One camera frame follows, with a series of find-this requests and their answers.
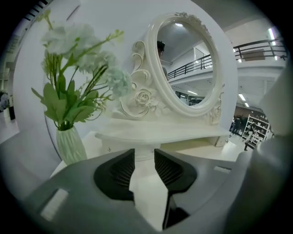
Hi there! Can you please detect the white storage rack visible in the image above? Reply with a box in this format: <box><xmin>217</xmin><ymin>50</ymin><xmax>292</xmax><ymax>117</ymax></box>
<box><xmin>242</xmin><ymin>113</ymin><xmax>272</xmax><ymax>147</ymax></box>

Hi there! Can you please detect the white artificial flower bouquet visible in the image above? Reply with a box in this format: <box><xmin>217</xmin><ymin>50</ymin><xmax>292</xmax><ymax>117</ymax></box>
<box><xmin>31</xmin><ymin>9</ymin><xmax>133</xmax><ymax>131</ymax></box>

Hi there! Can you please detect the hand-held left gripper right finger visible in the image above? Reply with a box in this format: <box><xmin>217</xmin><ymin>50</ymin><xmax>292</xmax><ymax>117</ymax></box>
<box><xmin>154</xmin><ymin>148</ymin><xmax>249</xmax><ymax>234</ymax></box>

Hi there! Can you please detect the pale green ribbed vase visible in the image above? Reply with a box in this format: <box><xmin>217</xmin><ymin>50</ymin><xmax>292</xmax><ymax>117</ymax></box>
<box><xmin>55</xmin><ymin>125</ymin><xmax>88</xmax><ymax>165</ymax></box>

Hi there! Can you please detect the white ornate dressing table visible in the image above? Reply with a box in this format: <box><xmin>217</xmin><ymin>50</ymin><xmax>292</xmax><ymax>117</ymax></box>
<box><xmin>49</xmin><ymin>118</ymin><xmax>250</xmax><ymax>180</ymax></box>

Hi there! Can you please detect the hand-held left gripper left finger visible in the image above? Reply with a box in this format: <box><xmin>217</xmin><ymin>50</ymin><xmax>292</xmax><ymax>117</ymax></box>
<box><xmin>20</xmin><ymin>148</ymin><xmax>161</xmax><ymax>234</ymax></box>

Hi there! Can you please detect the oval mirror cream frame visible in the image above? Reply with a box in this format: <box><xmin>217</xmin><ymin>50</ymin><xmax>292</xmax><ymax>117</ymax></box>
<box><xmin>111</xmin><ymin>11</ymin><xmax>227</xmax><ymax>127</ymax></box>

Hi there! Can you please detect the pale blue flower bunch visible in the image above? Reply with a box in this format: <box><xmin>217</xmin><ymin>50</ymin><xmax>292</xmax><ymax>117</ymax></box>
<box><xmin>0</xmin><ymin>92</ymin><xmax>10</xmax><ymax>113</ymax></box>

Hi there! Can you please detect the black balcony railing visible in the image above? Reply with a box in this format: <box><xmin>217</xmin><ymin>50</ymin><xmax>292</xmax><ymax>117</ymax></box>
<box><xmin>233</xmin><ymin>38</ymin><xmax>288</xmax><ymax>62</ymax></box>

